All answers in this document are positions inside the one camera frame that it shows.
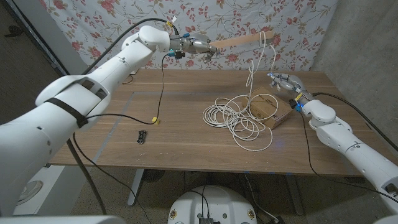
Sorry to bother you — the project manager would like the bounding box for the dark round fan grille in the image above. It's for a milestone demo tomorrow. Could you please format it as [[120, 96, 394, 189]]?
[[142, 169, 166, 184]]

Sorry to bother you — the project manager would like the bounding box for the white floor cable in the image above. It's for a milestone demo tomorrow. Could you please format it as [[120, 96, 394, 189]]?
[[243, 173, 278, 223]]

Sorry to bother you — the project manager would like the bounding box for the white Ethernet cable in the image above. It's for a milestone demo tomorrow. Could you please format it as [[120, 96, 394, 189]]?
[[202, 30, 279, 152]]

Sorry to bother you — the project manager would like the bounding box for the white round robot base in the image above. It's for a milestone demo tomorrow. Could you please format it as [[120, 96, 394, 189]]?
[[167, 185, 258, 224]]

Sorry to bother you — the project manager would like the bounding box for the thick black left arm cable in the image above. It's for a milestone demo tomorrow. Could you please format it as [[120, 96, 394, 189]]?
[[66, 17, 180, 215]]

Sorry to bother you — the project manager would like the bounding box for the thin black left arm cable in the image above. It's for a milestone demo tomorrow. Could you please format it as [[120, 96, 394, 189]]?
[[73, 53, 172, 224]]

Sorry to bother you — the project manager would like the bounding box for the white table leg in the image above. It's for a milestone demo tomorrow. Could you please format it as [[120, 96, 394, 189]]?
[[127, 169, 146, 207]]

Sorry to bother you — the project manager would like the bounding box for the white robot torso edge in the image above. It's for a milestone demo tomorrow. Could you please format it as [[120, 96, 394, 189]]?
[[0, 215, 127, 224]]

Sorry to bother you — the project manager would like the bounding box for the long wooden stick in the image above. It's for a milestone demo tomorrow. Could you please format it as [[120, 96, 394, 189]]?
[[210, 30, 274, 50]]

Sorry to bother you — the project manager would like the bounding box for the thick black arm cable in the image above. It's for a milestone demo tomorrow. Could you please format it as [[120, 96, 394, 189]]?
[[312, 91, 398, 152], [66, 17, 180, 215]]

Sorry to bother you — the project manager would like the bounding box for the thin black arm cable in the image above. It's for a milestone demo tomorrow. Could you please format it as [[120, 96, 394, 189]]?
[[73, 53, 172, 224], [298, 110, 398, 205]]

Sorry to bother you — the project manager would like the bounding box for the brown cardboard package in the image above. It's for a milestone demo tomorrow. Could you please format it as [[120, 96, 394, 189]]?
[[241, 86, 294, 130]]

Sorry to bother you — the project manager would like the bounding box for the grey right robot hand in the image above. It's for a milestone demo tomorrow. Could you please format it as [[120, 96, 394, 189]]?
[[267, 72, 307, 100]]

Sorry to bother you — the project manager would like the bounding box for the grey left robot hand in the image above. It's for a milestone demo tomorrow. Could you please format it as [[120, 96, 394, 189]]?
[[185, 33, 220, 63]]

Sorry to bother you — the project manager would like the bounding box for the dark baseboard rail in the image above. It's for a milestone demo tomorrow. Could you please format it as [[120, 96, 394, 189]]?
[[4, 0, 68, 74]]

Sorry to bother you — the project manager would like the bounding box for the grey table leg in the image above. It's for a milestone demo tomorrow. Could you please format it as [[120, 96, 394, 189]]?
[[285, 174, 305, 216]]

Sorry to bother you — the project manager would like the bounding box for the floral backdrop cloth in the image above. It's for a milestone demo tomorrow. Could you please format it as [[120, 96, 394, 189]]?
[[39, 0, 340, 78]]

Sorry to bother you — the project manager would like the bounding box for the white round disc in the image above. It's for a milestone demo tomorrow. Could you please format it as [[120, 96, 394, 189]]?
[[17, 180, 44, 206]]

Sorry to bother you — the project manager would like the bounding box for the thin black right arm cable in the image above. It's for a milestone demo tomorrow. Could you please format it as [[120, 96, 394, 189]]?
[[298, 110, 398, 205]]

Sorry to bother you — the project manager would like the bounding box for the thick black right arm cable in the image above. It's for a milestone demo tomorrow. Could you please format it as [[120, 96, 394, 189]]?
[[312, 91, 398, 152]]

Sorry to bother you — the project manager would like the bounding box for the black floor object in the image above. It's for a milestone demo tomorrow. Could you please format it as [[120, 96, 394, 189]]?
[[4, 25, 24, 39]]

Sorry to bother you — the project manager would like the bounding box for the black left arm strap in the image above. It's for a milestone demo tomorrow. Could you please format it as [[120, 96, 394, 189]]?
[[45, 97, 90, 129]]

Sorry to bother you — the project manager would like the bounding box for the white floor platform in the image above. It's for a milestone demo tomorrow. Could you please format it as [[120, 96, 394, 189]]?
[[12, 164, 68, 216]]

